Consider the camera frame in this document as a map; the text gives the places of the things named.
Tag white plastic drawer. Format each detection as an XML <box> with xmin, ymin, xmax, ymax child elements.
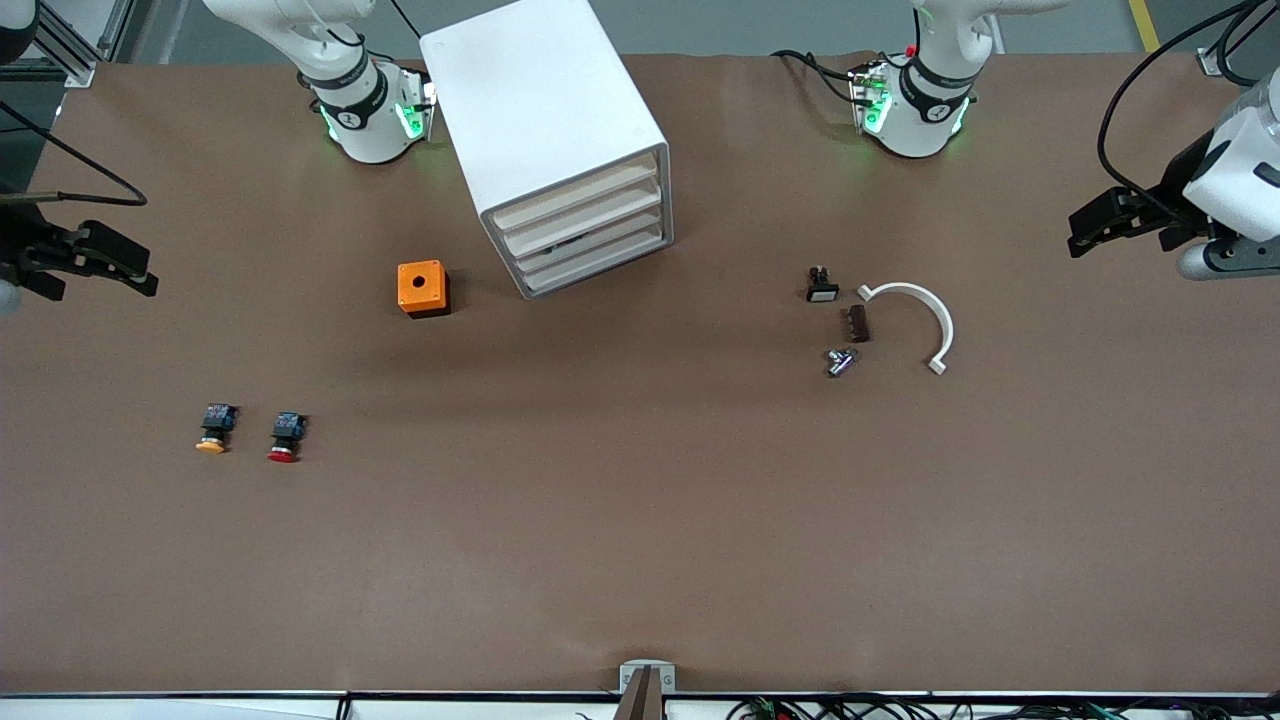
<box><xmin>497</xmin><ymin>178</ymin><xmax>663</xmax><ymax>254</ymax></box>
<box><xmin>515</xmin><ymin>226</ymin><xmax>667</xmax><ymax>295</ymax></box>
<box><xmin>505</xmin><ymin>203</ymin><xmax>665</xmax><ymax>276</ymax></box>
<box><xmin>490</xmin><ymin>152</ymin><xmax>661</xmax><ymax>233</ymax></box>

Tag yellow mushroom push button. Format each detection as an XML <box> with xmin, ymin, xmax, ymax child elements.
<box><xmin>195</xmin><ymin>403</ymin><xmax>240</xmax><ymax>456</ymax></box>

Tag red mushroom push button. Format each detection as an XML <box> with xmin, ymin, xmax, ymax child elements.
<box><xmin>266</xmin><ymin>411</ymin><xmax>308</xmax><ymax>464</ymax></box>

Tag white drawer cabinet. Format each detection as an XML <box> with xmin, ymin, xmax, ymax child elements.
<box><xmin>419</xmin><ymin>0</ymin><xmax>674</xmax><ymax>301</ymax></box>

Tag orange box with hole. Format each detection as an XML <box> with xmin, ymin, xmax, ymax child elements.
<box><xmin>397</xmin><ymin>260</ymin><xmax>451</xmax><ymax>319</ymax></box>

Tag brown table mat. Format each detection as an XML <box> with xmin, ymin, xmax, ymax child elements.
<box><xmin>0</xmin><ymin>50</ymin><xmax>1280</xmax><ymax>696</ymax></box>

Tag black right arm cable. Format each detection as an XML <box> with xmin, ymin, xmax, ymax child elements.
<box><xmin>0</xmin><ymin>100</ymin><xmax>150</xmax><ymax>209</ymax></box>

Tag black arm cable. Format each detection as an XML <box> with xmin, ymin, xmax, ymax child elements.
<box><xmin>0</xmin><ymin>100</ymin><xmax>150</xmax><ymax>209</ymax></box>
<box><xmin>1097</xmin><ymin>0</ymin><xmax>1280</xmax><ymax>216</ymax></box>

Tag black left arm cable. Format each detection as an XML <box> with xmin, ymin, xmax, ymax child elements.
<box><xmin>1097</xmin><ymin>0</ymin><xmax>1280</xmax><ymax>216</ymax></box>

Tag white semicircular plastic bracket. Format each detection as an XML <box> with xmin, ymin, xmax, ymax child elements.
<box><xmin>857</xmin><ymin>282</ymin><xmax>955</xmax><ymax>376</ymax></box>

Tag black base cable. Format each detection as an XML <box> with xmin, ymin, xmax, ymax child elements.
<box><xmin>770</xmin><ymin>48</ymin><xmax>866</xmax><ymax>106</ymax></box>

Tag white table edge rail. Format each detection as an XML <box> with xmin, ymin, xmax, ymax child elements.
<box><xmin>0</xmin><ymin>690</ymin><xmax>1280</xmax><ymax>720</ymax></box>

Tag black cable bundle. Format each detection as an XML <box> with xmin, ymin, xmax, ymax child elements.
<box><xmin>725</xmin><ymin>693</ymin><xmax>1280</xmax><ymax>720</ymax></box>

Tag grey metal mounting bracket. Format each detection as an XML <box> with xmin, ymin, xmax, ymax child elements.
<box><xmin>619</xmin><ymin>660</ymin><xmax>677</xmax><ymax>696</ymax></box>

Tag brown camera post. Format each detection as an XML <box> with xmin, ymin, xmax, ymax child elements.
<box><xmin>612</xmin><ymin>667</ymin><xmax>666</xmax><ymax>720</ymax></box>

